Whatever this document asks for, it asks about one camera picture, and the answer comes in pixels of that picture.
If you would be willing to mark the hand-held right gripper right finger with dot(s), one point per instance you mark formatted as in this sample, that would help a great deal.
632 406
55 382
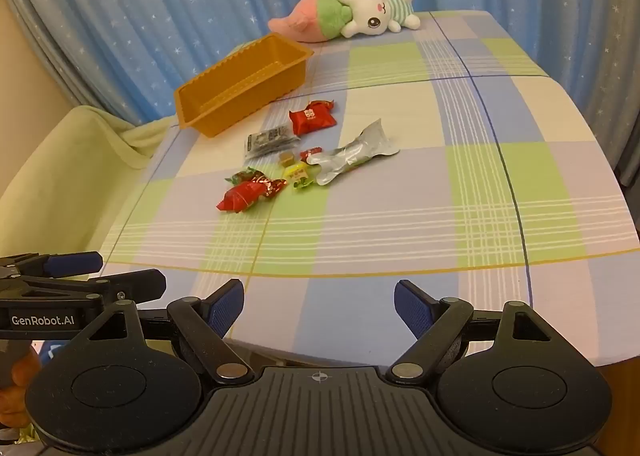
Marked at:
410 308

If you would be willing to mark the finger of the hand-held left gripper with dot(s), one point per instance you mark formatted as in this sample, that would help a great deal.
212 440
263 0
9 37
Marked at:
135 283
70 263

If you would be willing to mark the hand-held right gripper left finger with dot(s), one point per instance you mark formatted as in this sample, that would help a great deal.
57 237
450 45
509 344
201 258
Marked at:
227 307

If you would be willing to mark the plain red candy packet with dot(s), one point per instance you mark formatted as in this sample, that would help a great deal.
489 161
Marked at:
235 200

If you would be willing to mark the green-ended candy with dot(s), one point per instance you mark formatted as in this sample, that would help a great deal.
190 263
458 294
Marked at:
245 175

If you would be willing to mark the yellow candy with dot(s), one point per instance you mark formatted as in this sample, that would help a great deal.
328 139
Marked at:
296 173

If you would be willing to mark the small brown candy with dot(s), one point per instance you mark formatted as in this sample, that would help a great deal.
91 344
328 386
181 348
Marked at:
286 159

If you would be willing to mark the silver snack packet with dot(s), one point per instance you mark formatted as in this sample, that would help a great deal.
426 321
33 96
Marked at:
350 156

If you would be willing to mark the dark sesame snack packet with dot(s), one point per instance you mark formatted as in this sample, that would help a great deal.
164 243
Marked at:
267 141

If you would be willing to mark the small red candy packet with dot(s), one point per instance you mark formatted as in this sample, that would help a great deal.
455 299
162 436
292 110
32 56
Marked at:
310 154

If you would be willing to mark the red square snack packet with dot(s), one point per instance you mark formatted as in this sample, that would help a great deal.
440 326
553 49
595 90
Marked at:
312 118

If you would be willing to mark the orange plastic tray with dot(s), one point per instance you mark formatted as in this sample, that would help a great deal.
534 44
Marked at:
240 91

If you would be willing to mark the person's left hand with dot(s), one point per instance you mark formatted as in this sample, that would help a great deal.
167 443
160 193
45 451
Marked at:
20 386

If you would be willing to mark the blue white patterned object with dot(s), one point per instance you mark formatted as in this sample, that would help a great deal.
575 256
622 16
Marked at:
50 350

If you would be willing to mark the light green blanket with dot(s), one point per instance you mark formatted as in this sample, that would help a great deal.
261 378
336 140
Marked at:
60 166

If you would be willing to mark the blue star-print curtain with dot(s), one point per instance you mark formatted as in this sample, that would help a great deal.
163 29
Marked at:
200 1

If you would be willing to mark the rabbit plush with pink peach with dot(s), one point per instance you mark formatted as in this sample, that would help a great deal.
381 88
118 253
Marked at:
360 11

